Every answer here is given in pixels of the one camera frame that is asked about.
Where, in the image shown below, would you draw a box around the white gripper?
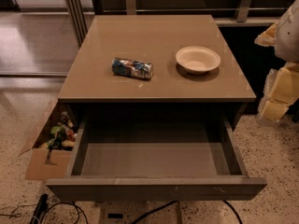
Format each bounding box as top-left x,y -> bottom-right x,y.
254,22 -> 299,121

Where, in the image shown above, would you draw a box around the grey top drawer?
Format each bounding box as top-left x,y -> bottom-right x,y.
47,116 -> 267,201

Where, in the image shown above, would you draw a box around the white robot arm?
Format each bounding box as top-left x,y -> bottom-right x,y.
254,0 -> 299,122

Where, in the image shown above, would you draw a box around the grey drawer cabinet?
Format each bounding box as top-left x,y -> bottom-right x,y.
58,15 -> 256,125

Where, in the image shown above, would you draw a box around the white paper bowl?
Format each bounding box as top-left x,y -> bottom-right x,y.
176,46 -> 221,75

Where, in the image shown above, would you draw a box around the crushed blue soda can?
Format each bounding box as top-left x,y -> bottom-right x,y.
112,58 -> 153,79

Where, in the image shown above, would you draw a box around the colourful snack items in box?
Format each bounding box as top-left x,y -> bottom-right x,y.
39,111 -> 77,151

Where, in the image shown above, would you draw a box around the brown cardboard box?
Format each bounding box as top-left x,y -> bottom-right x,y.
19,98 -> 72,181

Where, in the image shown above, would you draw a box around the black power strip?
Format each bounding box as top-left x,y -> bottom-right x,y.
29,194 -> 48,224

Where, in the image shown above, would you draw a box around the black floor cable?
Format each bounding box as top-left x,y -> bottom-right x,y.
130,200 -> 244,224

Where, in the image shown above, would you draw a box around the thin black cable loop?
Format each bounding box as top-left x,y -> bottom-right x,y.
0,201 -> 89,224

